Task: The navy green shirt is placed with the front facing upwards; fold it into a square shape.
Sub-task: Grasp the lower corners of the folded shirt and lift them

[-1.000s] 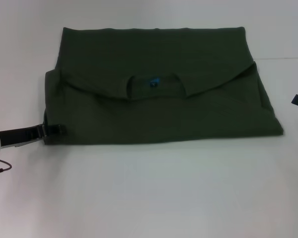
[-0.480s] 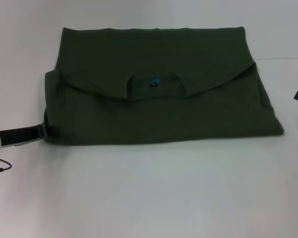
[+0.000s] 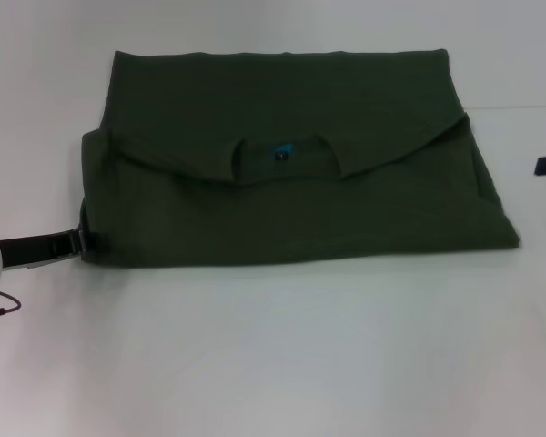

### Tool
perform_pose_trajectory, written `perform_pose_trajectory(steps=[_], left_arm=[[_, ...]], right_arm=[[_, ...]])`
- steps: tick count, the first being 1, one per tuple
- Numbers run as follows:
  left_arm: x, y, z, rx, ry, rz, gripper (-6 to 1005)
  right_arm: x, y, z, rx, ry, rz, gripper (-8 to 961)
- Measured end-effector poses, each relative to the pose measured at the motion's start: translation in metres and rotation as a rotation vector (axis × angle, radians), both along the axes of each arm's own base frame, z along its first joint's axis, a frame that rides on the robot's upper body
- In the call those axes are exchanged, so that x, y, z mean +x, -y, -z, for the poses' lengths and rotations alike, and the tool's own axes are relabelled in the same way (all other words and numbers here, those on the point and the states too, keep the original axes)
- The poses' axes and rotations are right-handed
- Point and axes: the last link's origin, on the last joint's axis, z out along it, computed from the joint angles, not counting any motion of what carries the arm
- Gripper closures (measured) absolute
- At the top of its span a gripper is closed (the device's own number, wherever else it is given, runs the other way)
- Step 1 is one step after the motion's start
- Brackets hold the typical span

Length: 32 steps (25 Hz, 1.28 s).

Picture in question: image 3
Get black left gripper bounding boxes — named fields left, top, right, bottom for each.
left=0, top=229, right=111, bottom=273

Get dark green printed t-shirt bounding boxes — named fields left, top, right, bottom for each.
left=78, top=47, right=523, bottom=270

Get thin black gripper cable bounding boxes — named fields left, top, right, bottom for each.
left=0, top=287, right=23, bottom=322

